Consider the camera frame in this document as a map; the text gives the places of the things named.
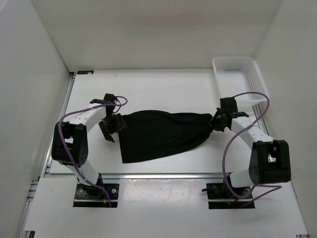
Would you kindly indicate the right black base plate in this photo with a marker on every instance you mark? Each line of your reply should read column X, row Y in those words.
column 220, row 198

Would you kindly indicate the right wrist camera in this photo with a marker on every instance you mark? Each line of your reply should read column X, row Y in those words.
column 228, row 108

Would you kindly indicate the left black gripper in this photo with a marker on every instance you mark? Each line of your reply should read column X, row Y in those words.
column 120, row 125

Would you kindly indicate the white perforated plastic basket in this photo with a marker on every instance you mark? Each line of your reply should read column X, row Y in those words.
column 240, row 74

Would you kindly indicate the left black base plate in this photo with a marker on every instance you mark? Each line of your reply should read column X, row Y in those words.
column 91, row 197

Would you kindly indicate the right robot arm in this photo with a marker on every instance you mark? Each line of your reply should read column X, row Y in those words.
column 270, row 159

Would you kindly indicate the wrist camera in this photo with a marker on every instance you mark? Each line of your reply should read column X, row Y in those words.
column 108, row 99
column 228, row 108

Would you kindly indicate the aluminium rail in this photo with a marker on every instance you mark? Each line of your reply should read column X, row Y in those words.
column 62, row 111
column 164, row 176

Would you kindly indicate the aluminium front rail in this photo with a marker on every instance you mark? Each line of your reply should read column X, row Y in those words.
column 164, row 176

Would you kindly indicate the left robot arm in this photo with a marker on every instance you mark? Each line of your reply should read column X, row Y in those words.
column 70, row 142

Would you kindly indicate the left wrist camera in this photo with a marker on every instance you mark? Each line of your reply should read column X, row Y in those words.
column 108, row 99

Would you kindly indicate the black shorts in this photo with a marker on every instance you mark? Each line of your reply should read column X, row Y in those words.
column 152, row 134

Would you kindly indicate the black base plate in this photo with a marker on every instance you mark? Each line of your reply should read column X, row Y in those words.
column 220, row 198
column 91, row 197

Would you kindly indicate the aluminium left rail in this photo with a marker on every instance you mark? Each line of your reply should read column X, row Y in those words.
column 62, row 111

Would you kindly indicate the small dark label sticker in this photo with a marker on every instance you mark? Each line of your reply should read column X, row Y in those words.
column 85, row 72

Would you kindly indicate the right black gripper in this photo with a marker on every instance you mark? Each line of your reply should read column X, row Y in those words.
column 213, row 123

